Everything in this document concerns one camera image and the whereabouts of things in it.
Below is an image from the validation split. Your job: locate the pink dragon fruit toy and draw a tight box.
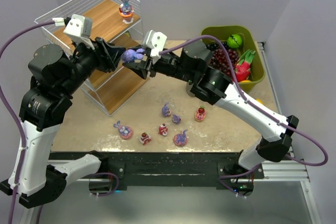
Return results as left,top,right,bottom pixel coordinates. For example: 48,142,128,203
234,50,256,82

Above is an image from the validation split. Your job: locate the pink bear cake slice toy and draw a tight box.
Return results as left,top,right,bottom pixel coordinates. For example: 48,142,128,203
139,132,152,145

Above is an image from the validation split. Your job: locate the green plastic fruit bin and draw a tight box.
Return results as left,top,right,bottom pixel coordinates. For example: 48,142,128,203
201,25,265,92

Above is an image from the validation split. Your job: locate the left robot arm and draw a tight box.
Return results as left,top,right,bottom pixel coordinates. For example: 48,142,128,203
1,37,125,209

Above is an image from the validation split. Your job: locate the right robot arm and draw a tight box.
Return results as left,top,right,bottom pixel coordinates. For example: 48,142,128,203
122,38,299,170

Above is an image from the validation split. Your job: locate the dark blue grape bunch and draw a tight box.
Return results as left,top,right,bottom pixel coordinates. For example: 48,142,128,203
206,41,229,51

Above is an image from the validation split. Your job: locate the small purple bunny strawberry toy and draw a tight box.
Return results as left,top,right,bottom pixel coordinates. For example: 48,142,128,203
172,114,181,124

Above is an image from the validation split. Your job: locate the purple bunny pink donut toy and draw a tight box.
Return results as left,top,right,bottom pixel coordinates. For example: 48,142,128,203
173,130,188,146

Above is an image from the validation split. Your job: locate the green round melon toy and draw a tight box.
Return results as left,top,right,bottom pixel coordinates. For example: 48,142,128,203
227,34,243,49

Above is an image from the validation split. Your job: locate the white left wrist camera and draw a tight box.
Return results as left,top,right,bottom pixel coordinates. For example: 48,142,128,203
52,14,94,49

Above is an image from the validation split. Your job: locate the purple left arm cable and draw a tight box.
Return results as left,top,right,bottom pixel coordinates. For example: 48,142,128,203
0,22,66,224

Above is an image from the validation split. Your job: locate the spray bottle white cap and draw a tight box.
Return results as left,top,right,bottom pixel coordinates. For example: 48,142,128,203
186,83,195,97

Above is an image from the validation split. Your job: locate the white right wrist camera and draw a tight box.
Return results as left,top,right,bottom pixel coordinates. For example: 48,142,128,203
142,30,167,64

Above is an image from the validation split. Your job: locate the pink bear donut strawberry toy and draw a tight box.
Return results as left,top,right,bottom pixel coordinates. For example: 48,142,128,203
194,106,206,122

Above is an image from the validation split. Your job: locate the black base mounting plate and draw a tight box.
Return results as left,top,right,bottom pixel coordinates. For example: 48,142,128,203
48,151,296,192

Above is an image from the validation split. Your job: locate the dark red grape bunch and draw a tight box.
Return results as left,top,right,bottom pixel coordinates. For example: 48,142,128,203
209,48,240,78

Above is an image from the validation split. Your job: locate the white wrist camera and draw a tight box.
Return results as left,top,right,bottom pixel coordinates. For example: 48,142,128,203
142,30,167,64
52,14,94,49

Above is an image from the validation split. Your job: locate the white wire wooden shelf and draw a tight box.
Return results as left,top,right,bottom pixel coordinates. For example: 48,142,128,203
34,0,145,116

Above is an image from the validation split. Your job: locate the bunny on pink donut toy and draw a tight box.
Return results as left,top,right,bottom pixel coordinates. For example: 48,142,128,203
113,121,133,140

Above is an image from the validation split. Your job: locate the purple bunny with tube toy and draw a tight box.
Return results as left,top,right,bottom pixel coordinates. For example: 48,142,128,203
121,48,145,63

